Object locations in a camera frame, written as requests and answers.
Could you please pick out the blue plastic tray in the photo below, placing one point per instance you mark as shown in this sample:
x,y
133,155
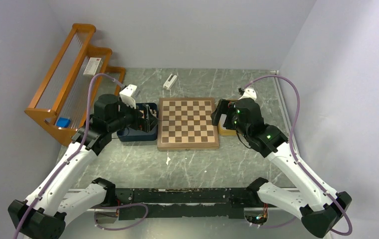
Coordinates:
x,y
132,134

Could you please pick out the blue small box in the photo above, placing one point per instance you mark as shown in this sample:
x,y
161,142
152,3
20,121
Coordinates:
x,y
63,122

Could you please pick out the orange wooden rack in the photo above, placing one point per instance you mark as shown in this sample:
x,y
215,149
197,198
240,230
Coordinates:
x,y
64,90

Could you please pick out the white plastic clip device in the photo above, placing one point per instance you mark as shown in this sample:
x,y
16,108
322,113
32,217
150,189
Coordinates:
x,y
170,81

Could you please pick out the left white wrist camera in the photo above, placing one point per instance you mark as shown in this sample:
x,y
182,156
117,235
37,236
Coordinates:
x,y
127,95

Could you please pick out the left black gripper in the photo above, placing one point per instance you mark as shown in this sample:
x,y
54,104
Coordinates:
x,y
146,123

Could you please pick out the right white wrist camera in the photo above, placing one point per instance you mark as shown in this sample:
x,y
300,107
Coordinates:
x,y
247,93

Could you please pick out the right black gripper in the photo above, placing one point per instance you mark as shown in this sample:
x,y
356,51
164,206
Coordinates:
x,y
224,107

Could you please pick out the yellow metal tin tray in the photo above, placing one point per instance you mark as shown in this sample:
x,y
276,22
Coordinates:
x,y
224,120

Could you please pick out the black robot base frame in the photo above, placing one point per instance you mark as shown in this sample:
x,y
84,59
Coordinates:
x,y
233,203

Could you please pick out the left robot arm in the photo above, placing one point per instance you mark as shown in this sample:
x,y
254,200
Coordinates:
x,y
45,213

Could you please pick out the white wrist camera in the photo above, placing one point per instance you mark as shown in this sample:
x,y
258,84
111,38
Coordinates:
x,y
247,93
127,95

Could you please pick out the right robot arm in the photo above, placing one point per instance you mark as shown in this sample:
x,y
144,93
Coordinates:
x,y
319,206

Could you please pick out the wooden chess board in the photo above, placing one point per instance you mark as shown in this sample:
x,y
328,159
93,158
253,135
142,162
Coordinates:
x,y
186,124

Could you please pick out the white red small box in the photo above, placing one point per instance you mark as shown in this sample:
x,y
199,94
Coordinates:
x,y
93,66

